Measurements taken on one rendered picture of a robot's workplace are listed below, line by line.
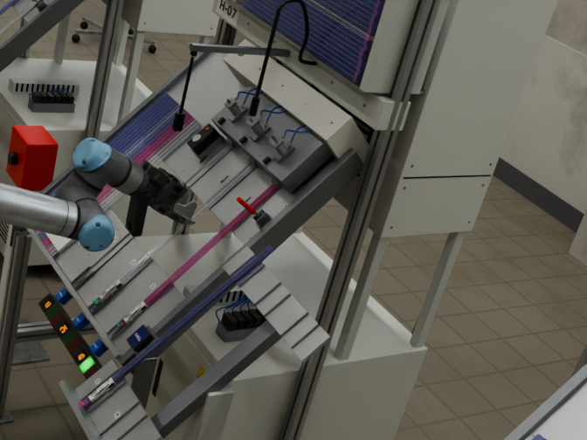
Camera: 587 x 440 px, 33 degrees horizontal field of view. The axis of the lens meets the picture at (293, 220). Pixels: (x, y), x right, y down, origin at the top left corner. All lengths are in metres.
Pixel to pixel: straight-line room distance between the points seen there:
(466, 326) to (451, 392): 0.56
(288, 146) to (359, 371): 0.73
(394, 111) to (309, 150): 0.21
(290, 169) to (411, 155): 0.32
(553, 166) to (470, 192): 3.34
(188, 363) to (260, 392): 0.22
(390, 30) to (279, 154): 0.39
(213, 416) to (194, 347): 0.55
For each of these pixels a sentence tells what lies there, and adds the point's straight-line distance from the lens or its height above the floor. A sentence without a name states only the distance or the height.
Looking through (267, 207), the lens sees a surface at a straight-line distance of 2.31.
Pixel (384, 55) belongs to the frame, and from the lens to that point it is 2.19.
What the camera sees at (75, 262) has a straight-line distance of 2.55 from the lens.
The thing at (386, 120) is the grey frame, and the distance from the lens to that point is 2.24.
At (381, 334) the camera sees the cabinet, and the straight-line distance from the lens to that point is 2.84.
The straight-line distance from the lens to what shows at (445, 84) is 2.37.
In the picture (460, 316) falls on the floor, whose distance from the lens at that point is 4.45.
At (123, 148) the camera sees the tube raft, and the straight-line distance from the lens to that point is 2.70.
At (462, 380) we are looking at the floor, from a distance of 4.01.
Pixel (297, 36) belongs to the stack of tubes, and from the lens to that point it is 2.43.
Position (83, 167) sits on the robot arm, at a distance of 2.17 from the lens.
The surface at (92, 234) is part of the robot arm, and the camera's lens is 2.07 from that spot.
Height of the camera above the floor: 2.02
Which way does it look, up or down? 25 degrees down
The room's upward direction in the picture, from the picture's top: 16 degrees clockwise
